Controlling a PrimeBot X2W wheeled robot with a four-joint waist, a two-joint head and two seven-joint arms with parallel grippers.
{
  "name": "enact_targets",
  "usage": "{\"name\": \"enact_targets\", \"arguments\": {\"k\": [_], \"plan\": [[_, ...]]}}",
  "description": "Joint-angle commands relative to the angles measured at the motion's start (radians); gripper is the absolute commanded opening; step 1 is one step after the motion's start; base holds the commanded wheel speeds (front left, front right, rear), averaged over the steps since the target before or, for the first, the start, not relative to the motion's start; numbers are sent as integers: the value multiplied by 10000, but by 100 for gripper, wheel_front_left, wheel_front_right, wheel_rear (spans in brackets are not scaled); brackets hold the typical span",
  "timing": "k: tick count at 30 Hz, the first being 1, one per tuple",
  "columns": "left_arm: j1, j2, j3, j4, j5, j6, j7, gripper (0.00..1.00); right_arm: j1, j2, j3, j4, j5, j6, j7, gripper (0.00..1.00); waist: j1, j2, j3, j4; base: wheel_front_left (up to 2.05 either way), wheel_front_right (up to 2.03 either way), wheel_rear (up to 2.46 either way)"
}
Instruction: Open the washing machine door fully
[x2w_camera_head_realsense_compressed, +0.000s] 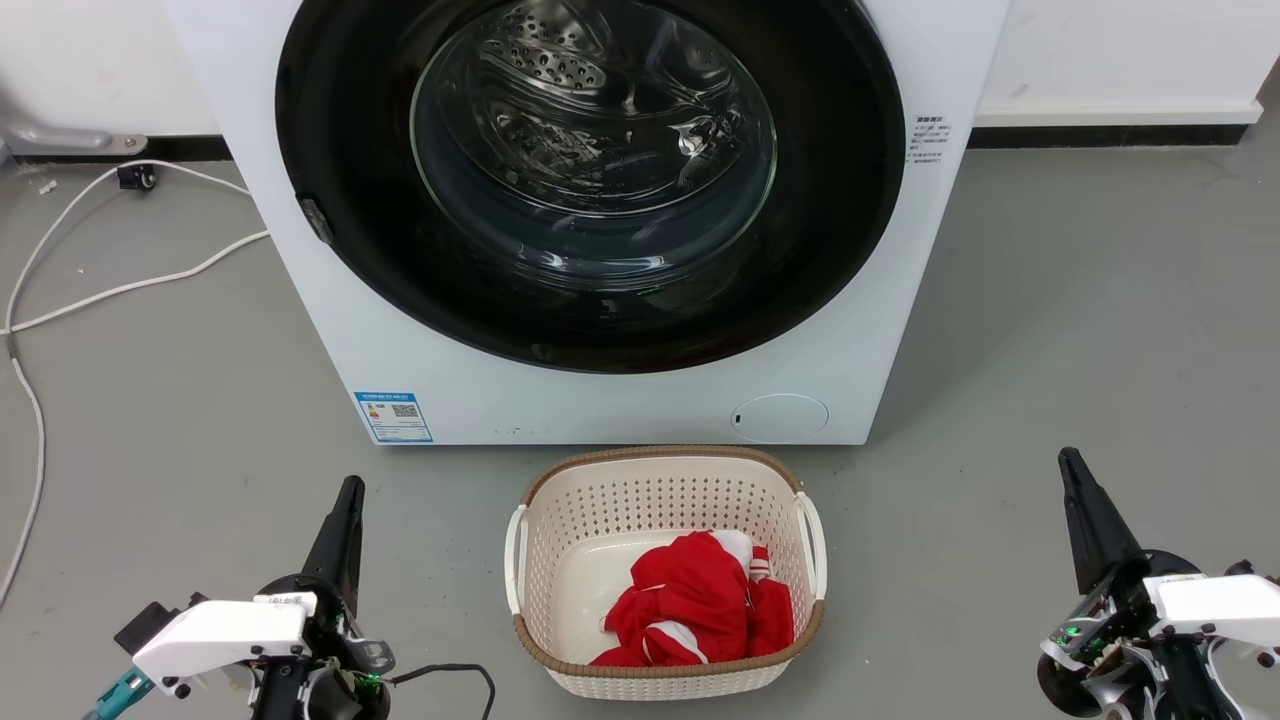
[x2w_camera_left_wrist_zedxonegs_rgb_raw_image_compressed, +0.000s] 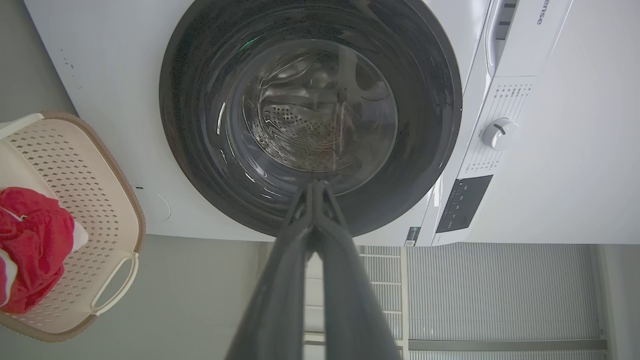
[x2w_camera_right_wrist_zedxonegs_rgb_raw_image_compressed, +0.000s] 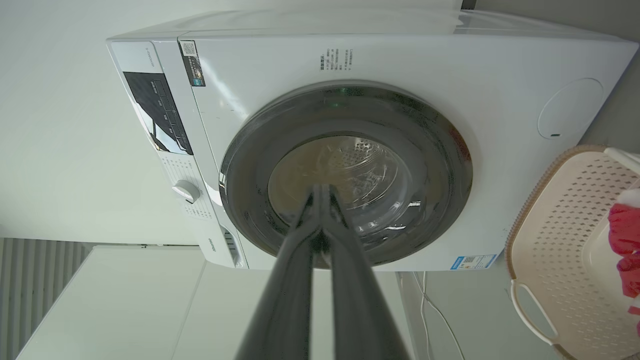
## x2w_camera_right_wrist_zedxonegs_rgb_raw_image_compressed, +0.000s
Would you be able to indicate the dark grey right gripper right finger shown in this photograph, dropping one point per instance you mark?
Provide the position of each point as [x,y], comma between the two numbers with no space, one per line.
[357,305]

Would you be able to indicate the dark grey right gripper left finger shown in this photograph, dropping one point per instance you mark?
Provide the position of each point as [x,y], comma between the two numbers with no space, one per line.
[280,300]

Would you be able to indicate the round dark glass washer door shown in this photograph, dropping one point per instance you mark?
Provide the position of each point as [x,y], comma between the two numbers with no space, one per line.
[425,165]

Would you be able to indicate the white front-load washing machine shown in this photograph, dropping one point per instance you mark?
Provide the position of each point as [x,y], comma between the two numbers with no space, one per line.
[450,125]

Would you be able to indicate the white washer control knob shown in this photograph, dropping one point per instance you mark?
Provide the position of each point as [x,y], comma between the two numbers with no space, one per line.
[186,191]

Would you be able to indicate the white cabinet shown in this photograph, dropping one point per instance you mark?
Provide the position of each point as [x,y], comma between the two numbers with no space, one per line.
[125,305]

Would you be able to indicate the beige perforated laundry basket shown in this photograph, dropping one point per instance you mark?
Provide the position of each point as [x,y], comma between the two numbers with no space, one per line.
[560,260]

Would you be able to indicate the grey ribbed radiator panel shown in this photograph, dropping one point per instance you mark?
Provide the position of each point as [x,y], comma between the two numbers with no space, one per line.
[30,285]

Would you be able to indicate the red pink garment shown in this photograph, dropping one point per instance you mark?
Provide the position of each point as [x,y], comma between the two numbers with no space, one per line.
[626,245]

